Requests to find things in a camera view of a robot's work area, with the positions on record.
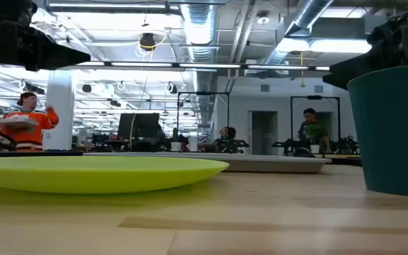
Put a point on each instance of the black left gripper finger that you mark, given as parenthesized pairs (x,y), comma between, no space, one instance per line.
(55,53)

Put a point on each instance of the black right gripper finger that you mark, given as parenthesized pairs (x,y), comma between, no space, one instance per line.
(335,79)
(367,63)

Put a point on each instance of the teal ribbed cup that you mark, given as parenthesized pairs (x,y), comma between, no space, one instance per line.
(395,134)

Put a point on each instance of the lime green plate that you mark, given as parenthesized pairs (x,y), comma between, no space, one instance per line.
(83,175)

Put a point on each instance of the black background robot arm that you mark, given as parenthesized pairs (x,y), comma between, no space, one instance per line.
(285,144)
(237,143)
(345,145)

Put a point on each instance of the grey plastic tray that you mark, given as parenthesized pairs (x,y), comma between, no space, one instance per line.
(278,164)

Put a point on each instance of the bright ceiling light panel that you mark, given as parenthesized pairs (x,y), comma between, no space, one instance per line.
(331,45)

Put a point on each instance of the person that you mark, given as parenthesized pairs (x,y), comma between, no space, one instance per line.
(229,134)
(34,134)
(308,117)

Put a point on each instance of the round black ceiling speaker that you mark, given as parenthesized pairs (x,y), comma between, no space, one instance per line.
(86,88)

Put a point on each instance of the white square pillar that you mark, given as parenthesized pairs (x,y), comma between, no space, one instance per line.
(60,106)

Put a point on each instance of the green plant in white pot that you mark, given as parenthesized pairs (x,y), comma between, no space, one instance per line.
(314,148)

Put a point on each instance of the white flat box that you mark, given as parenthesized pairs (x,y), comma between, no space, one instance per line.
(18,120)

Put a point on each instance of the long ceiling light bar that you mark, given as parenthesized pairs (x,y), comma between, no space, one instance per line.
(140,64)

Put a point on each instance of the black ceiling device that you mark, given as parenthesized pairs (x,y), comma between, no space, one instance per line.
(147,40)

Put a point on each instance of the round white ceiling fixture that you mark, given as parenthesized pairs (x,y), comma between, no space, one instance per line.
(263,20)

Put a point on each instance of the black computer monitor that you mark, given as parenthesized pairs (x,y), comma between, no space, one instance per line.
(140,125)

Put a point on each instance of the small white pot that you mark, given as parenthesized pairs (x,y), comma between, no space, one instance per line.
(176,146)

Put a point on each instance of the grey wall vent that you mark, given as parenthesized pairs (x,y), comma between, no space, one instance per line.
(265,88)
(318,89)

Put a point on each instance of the black background rig frame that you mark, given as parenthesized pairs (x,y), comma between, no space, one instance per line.
(204,93)
(314,97)

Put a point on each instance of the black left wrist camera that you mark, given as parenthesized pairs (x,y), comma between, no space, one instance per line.
(12,12)

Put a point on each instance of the silver slanted ceiling duct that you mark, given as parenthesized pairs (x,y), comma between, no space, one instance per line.
(310,14)

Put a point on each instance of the silver round ceiling duct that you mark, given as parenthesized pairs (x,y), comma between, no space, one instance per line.
(200,28)

